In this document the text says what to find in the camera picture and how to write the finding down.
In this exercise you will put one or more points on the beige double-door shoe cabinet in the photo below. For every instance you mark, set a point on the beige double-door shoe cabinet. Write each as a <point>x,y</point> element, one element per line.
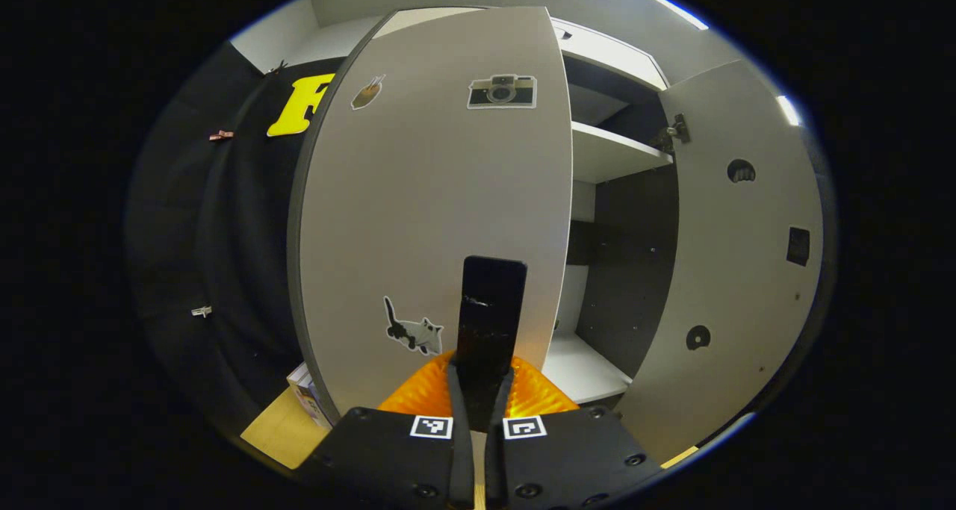
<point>635,256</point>

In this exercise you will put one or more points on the black cloth clip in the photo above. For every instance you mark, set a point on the black cloth clip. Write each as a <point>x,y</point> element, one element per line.
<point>278,67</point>

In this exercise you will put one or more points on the white cabinet bottom board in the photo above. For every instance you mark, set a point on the white cabinet bottom board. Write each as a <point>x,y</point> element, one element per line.
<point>582,368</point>

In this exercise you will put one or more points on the white cabinet shelf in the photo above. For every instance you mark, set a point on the white cabinet shelf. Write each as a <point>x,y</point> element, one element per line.
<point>609,155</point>

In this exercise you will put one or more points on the black backdrop cloth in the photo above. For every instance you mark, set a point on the black backdrop cloth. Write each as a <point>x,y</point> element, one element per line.
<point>224,234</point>

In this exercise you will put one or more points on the metal door hinge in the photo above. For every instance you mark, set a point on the metal door hinge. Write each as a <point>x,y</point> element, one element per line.
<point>672,133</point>

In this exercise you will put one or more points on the beige headphone-sticker cabinet door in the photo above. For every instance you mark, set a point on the beige headphone-sticker cabinet door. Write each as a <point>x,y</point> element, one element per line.
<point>747,271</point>

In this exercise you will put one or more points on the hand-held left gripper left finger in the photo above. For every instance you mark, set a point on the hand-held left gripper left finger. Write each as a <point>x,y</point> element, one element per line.
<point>388,454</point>

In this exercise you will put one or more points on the silver cloth clip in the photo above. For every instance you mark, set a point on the silver cloth clip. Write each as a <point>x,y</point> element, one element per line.
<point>201,311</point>

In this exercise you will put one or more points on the long ceiling light strip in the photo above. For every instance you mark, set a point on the long ceiling light strip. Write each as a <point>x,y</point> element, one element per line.
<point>665,2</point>

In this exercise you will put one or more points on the copper cloth clip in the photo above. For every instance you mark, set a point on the copper cloth clip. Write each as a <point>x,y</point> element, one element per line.
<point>221,135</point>

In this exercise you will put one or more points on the printed cardboard box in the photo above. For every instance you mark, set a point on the printed cardboard box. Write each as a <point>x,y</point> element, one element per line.
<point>308,398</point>

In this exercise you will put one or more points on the beige camera-sticker cabinet door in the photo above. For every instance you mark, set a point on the beige camera-sticker cabinet door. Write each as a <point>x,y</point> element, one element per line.
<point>418,196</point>

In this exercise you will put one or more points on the short ceiling light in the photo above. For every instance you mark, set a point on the short ceiling light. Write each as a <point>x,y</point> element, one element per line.
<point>789,110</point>

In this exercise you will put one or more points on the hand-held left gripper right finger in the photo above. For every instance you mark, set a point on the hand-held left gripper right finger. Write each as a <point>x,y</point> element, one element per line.
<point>575,454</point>

